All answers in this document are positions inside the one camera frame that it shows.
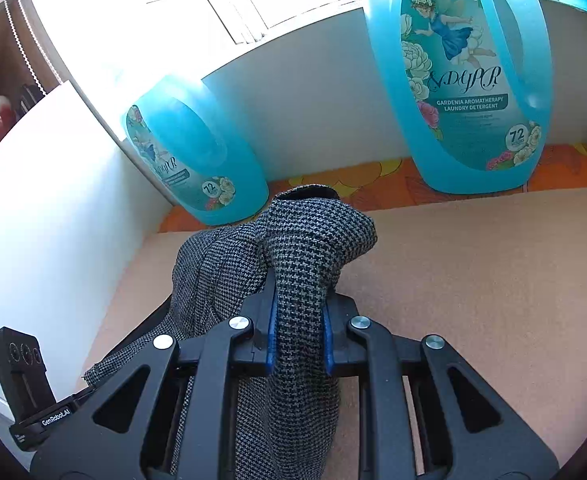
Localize grey houndstooth pants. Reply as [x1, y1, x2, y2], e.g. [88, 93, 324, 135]
[84, 184, 377, 479]

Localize left blue detergent bottle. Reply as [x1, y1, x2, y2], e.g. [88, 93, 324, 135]
[122, 76, 268, 226]

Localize blue detergent bottle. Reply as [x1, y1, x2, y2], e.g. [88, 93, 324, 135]
[122, 76, 268, 226]
[365, 0, 553, 195]

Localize middle blue detergent bottle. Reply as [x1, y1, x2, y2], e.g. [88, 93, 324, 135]
[365, 0, 553, 195]

